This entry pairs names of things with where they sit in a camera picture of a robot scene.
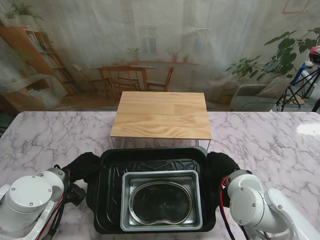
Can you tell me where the black tripod stand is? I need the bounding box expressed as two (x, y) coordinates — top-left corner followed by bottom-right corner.
(275, 66), (320, 112)

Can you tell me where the red and black right arm cable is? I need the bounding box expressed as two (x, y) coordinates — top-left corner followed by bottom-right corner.
(218, 174), (251, 240)

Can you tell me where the wooden shelf with white frame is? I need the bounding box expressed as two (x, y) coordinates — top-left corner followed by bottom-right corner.
(109, 91), (213, 150)

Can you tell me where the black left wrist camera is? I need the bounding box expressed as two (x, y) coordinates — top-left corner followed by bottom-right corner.
(65, 183), (87, 207)

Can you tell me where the silver rectangular baking tray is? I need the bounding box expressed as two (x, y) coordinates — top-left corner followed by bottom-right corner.
(119, 170), (203, 231)

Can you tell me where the large black baking tray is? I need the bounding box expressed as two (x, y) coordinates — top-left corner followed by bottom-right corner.
(86, 146), (218, 235)

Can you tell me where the blue board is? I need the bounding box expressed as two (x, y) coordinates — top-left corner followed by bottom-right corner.
(289, 62), (307, 86)

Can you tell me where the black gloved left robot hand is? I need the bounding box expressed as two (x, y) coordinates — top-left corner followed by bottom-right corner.
(61, 151), (103, 184)

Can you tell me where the red and black arm cable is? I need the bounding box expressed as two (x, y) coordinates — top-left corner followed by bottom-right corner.
(43, 164), (72, 238)
(218, 174), (251, 240)

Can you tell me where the printed room scene backdrop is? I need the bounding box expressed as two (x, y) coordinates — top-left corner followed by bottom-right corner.
(0, 0), (320, 112)

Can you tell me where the red and black left arm cable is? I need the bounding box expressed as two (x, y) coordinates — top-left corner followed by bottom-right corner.
(43, 164), (72, 238)

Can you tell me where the kidney-shaped steel tray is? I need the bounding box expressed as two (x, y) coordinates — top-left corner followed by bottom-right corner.
(128, 181), (193, 226)

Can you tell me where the pink and red item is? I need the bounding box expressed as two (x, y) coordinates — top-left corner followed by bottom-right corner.
(308, 45), (320, 58)

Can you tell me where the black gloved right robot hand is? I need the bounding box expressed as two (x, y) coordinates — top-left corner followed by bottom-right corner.
(206, 151), (241, 210)

